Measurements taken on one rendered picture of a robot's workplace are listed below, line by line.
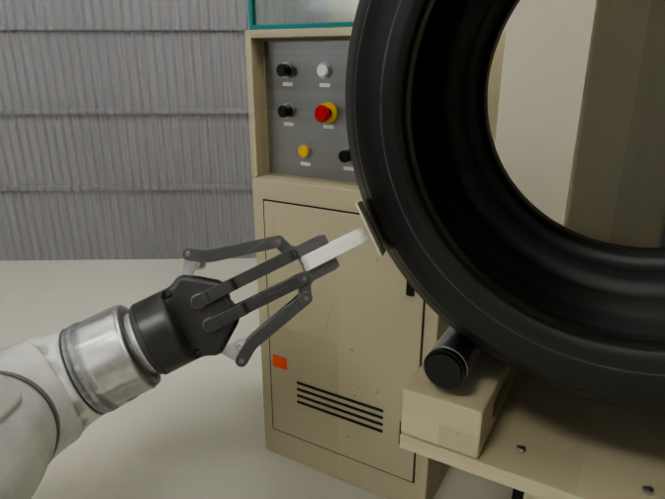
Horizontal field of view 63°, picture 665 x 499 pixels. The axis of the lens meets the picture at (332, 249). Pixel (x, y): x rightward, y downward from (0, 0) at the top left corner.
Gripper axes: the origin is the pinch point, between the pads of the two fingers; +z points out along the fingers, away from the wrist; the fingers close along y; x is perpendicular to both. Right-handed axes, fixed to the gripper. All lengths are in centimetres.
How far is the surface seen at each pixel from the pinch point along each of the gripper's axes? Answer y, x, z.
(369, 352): 34, -87, 8
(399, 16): -15.9, 9.4, 12.7
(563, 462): 30.6, 1.3, 12.0
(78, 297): -24, -252, -101
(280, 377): 34, -110, -17
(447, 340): 14.0, -0.9, 7.0
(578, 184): 8.3, -18.4, 38.9
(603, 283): 19.7, -9.6, 30.8
